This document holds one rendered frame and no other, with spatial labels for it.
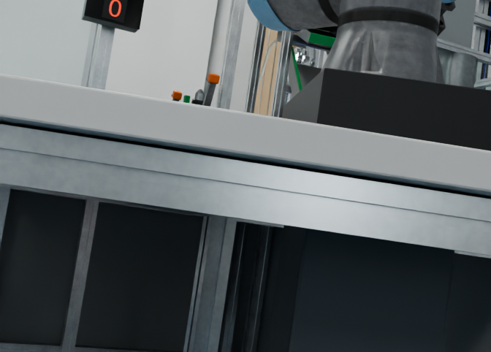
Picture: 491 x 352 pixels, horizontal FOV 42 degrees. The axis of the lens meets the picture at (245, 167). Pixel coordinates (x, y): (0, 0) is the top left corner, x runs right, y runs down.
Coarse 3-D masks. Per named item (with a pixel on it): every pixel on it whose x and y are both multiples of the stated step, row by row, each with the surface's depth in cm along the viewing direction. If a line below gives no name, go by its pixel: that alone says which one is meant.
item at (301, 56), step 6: (300, 48) 233; (294, 54) 228; (300, 54) 228; (306, 54) 233; (300, 60) 227; (306, 60) 228; (312, 60) 230; (288, 78) 227; (288, 84) 227; (288, 96) 226
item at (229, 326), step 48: (0, 192) 225; (0, 240) 224; (48, 240) 265; (96, 240) 273; (144, 240) 281; (192, 240) 290; (240, 240) 293; (0, 288) 258; (48, 288) 265; (96, 288) 272; (144, 288) 280; (192, 288) 289; (240, 288) 298; (0, 336) 257; (48, 336) 264; (96, 336) 272; (144, 336) 280; (240, 336) 298
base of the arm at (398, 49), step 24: (360, 24) 71; (384, 24) 69; (408, 24) 69; (432, 24) 71; (336, 48) 72; (360, 48) 70; (384, 48) 69; (408, 48) 69; (432, 48) 71; (384, 72) 68; (408, 72) 68; (432, 72) 69
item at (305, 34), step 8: (296, 32) 148; (304, 32) 141; (312, 32) 155; (320, 32) 159; (328, 32) 164; (336, 32) 160; (304, 40) 140; (312, 40) 137; (320, 40) 137; (328, 40) 137
